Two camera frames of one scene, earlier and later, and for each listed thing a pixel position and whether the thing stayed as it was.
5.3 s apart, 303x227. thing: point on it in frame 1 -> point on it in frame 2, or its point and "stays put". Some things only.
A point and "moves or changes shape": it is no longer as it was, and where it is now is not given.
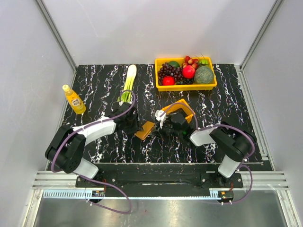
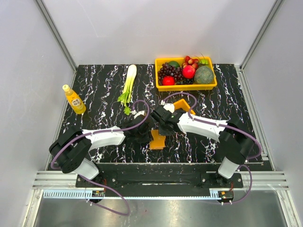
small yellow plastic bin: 182,104 stays put
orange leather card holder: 147,128 moves or changes shape
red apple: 188,72 stays put
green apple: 204,61 stays put
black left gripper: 135,117 -> 147,135
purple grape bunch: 167,70 stays put
